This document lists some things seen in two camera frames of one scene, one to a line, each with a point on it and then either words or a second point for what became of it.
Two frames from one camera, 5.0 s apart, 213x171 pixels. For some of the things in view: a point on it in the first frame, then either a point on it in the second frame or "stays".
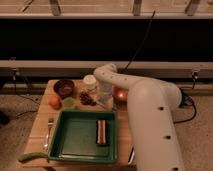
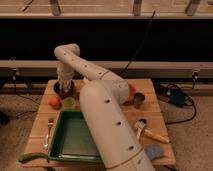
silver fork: x=50 y=123 stays
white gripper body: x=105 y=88 to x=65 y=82
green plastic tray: x=75 y=137 stays
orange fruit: x=55 y=102 stays
